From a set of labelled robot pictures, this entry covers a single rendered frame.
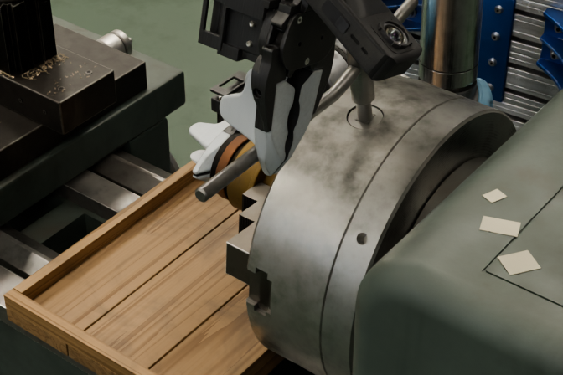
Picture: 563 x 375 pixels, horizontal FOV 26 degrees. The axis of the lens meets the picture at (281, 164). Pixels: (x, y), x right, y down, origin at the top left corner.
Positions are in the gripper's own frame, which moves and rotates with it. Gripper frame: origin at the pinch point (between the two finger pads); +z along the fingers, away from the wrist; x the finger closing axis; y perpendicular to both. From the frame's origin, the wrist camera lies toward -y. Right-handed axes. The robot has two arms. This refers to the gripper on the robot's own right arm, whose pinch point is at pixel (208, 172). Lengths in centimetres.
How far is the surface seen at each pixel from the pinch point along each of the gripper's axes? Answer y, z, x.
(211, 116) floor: 116, -127, -107
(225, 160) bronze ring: -2.2, -0.5, 2.3
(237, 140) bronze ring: -1.9, -2.9, 3.5
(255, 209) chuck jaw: -9.9, 3.8, 2.1
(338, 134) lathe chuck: -18.7, 2.3, 14.2
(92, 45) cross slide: 44, -24, -11
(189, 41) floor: 148, -153, -107
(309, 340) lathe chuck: -23.1, 12.0, -2.0
